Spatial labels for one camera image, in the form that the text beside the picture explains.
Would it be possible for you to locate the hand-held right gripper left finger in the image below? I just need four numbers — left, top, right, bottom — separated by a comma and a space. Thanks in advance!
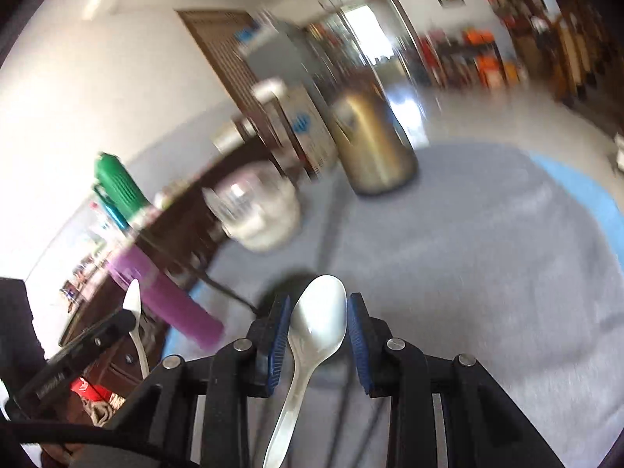
105, 293, 293, 468

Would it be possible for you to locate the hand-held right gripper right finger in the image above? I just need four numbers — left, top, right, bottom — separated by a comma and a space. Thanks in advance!
347, 292, 566, 468

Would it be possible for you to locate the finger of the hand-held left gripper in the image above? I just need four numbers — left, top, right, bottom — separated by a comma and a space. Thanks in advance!
92, 309, 138, 353

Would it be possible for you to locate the white plastic spoon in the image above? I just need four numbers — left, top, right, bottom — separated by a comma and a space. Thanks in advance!
122, 279, 150, 382
262, 274, 348, 468

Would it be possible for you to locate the red printed bag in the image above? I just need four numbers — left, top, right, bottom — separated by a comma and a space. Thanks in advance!
69, 377, 114, 402

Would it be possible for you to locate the purple water bottle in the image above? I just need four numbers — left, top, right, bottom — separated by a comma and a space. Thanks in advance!
106, 246, 225, 352

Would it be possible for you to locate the dark chopstick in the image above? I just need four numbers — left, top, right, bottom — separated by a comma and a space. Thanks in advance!
201, 272, 260, 314
317, 175, 342, 278

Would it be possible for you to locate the teal flask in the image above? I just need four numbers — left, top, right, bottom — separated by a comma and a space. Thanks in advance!
94, 186, 131, 231

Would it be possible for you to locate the dark wooden cabinet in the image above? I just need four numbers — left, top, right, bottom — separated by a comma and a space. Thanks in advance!
58, 134, 286, 401

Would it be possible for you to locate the green thermos flask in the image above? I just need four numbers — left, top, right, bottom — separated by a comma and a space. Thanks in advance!
94, 152, 150, 221

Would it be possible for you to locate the brass electric kettle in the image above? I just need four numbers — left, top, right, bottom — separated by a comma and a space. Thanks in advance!
331, 85, 418, 197

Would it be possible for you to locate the white foam box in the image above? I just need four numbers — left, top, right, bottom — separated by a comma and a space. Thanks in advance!
213, 118, 255, 155

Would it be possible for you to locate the white chest freezer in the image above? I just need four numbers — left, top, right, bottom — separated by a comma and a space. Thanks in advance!
273, 85, 342, 176

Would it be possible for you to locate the white rice cooker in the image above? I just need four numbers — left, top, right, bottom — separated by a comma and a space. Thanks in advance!
252, 79, 289, 102

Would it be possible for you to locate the grey refrigerator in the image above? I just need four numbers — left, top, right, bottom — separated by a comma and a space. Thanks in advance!
243, 23, 325, 108

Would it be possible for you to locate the brown wooden door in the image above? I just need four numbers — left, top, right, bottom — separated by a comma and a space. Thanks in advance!
177, 9, 276, 157

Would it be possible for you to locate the wooden dining table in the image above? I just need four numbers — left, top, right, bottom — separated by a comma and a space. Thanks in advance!
429, 39, 503, 89

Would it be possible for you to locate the orange box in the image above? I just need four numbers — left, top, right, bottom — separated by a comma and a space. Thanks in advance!
475, 55, 510, 86

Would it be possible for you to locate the beige rope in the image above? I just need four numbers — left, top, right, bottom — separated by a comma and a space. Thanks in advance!
82, 394, 125, 427

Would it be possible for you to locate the black cable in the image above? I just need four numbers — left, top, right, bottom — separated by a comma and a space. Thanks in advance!
0, 420, 197, 468

